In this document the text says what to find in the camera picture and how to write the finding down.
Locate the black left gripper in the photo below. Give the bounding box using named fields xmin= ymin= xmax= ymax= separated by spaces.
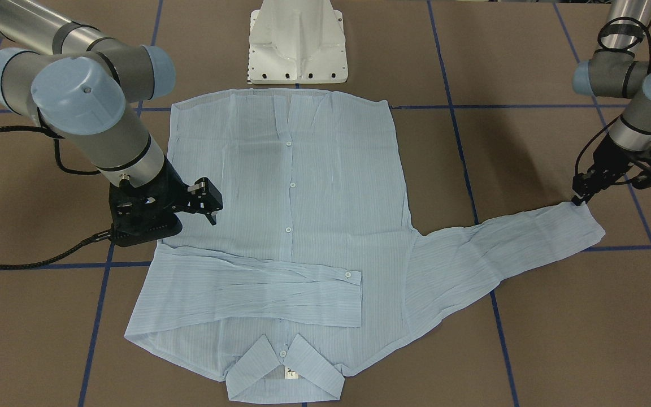
xmin=571 ymin=136 xmax=651 ymax=205

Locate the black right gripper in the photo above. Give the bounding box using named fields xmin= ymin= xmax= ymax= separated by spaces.
xmin=108 ymin=159 xmax=223 ymax=247

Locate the light blue button shirt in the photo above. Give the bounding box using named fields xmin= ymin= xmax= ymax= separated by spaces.
xmin=124 ymin=89 xmax=605 ymax=404

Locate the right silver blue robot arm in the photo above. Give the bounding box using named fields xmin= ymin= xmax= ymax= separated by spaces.
xmin=0 ymin=1 xmax=223 ymax=247

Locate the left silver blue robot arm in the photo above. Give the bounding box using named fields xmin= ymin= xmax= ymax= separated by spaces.
xmin=572 ymin=1 xmax=651 ymax=206

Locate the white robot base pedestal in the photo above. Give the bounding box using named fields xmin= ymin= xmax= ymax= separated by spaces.
xmin=246 ymin=1 xmax=349 ymax=85

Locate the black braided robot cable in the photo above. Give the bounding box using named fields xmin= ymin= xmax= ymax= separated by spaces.
xmin=0 ymin=125 xmax=118 ymax=269

